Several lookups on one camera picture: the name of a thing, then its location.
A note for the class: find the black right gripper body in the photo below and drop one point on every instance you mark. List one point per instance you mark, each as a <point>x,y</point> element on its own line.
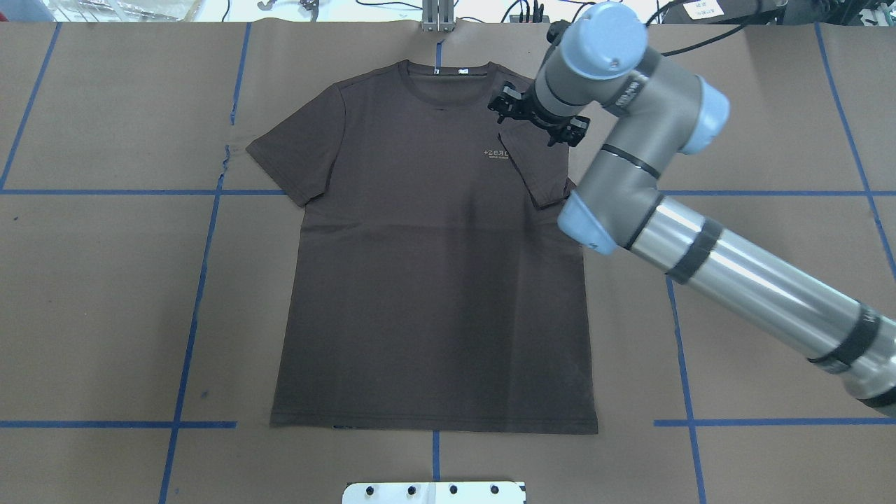
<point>505,103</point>

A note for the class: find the dark brown t-shirt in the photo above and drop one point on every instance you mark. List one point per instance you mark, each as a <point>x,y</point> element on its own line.
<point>433,288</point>

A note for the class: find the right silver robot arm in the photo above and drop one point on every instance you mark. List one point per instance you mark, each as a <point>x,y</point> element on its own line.
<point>663,111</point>

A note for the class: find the white mounting plate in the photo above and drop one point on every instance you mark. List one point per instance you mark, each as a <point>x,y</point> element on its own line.
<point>436,492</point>

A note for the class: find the aluminium frame post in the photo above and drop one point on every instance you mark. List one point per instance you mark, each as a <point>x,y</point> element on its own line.
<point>438,16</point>

